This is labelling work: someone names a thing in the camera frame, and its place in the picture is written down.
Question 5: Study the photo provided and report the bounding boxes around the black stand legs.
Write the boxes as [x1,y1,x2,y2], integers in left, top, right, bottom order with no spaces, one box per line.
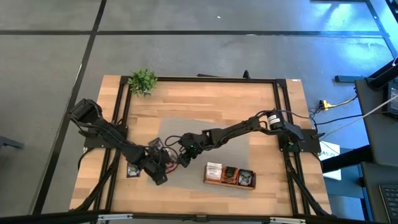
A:
[322,144,374,174]

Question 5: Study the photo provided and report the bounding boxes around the black pole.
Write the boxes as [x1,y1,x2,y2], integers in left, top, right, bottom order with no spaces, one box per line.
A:
[366,57,398,91]

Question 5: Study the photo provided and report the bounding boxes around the black keyboard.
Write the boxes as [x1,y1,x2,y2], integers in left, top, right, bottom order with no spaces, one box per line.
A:
[378,183,398,220]

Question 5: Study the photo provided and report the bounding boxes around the brown wooden tea box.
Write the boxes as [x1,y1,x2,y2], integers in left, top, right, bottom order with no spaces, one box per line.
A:
[203,161,257,190]

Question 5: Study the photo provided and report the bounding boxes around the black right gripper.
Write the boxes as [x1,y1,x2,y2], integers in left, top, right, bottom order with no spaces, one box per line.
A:
[177,133,206,169]

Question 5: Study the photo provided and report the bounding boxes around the teal metal bar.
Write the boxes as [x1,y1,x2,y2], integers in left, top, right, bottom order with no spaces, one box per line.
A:
[335,75,368,83]

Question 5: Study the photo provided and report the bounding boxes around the green plant in white pot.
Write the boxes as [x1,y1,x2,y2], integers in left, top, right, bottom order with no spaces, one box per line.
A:
[127,68,159,97]

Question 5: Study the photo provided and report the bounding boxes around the dark blackcurrant tea packet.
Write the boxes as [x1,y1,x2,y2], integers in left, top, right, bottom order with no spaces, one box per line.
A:
[126,162,141,179]
[148,138,165,151]
[238,169,256,188]

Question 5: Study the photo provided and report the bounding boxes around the grey desk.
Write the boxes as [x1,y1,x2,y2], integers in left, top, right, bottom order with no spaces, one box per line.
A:
[354,77,398,224]

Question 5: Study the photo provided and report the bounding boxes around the white floor sign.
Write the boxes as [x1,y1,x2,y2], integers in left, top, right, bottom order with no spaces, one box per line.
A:
[318,141,342,182]

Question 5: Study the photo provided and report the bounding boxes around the white cable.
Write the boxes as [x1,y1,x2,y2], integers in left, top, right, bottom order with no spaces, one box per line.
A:
[332,94,398,132]

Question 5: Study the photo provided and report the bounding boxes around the black aluminium table frame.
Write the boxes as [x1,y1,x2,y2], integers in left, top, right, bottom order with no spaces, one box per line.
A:
[70,70,332,218]

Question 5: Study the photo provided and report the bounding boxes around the grey woven placemat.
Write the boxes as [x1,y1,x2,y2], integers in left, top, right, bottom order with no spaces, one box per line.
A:
[146,117,251,199]

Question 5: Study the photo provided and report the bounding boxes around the yellow power plug cable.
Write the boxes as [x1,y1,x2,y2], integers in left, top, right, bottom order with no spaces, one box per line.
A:
[320,95,358,110]

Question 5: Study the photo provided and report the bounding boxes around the grey furniture foot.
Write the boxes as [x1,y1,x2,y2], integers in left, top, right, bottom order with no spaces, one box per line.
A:
[0,136,25,149]

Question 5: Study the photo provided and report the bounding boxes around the black rig crossbar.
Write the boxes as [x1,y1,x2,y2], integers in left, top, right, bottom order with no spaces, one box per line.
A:
[0,210,398,224]

